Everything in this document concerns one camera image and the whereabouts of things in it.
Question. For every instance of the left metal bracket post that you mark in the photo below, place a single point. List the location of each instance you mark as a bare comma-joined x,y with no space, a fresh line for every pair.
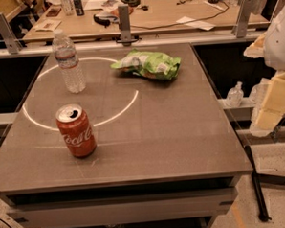
12,43

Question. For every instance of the white paper sheet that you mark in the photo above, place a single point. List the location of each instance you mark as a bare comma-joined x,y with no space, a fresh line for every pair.
196,24

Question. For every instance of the metal bracket post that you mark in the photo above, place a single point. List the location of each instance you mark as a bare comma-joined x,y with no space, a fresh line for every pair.
12,43
124,26
240,28

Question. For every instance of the right metal bracket post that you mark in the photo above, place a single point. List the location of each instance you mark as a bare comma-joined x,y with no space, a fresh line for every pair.
240,28

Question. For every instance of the middle metal bracket post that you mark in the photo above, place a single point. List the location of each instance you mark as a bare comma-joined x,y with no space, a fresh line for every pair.
124,26

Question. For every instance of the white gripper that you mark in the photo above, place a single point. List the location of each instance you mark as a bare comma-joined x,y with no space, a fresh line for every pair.
280,44

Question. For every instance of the clear plastic water bottle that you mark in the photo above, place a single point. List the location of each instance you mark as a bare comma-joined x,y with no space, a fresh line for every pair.
68,62

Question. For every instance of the background wooden desk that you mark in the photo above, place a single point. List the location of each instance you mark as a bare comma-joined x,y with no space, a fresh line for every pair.
160,18

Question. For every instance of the red Coca-Cola can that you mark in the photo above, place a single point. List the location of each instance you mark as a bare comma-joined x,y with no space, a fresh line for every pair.
77,133

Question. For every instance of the paper card on desk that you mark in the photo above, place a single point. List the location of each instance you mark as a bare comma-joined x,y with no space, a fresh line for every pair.
48,25

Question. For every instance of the green chip bag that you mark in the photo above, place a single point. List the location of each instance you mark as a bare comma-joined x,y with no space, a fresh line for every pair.
150,65

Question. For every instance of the black floor pole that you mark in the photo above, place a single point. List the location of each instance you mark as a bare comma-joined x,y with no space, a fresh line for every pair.
262,209

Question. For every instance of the dark can on desk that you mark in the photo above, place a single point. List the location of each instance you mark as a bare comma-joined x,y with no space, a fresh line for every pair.
78,7

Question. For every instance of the small clear sanitizer bottle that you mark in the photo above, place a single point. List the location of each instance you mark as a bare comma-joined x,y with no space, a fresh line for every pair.
235,95

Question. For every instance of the black sunglasses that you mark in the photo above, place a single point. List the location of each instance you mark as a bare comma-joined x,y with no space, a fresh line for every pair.
105,21

